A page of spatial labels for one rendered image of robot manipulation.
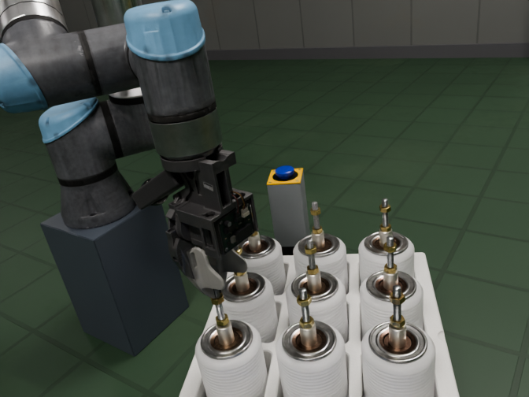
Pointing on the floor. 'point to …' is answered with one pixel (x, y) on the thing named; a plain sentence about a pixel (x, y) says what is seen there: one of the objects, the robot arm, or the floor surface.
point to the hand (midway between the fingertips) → (211, 284)
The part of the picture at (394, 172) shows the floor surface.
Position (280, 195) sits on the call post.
